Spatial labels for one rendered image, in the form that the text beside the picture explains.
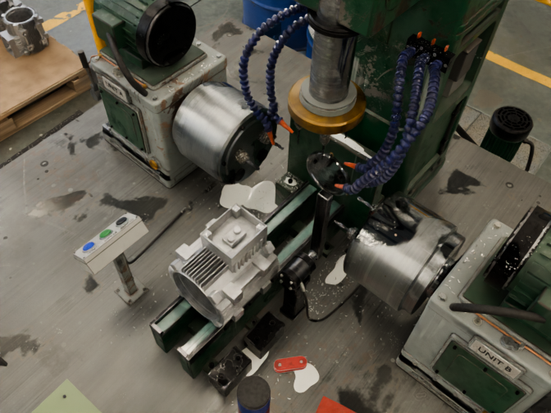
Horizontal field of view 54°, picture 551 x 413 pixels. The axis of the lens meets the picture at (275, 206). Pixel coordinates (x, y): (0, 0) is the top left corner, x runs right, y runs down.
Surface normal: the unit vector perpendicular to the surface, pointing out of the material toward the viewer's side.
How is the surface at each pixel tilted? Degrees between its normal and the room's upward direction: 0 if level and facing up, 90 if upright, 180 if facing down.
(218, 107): 13
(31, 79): 0
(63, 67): 0
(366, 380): 0
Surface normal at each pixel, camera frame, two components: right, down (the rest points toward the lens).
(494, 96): 0.03, -0.60
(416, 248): -0.21, -0.35
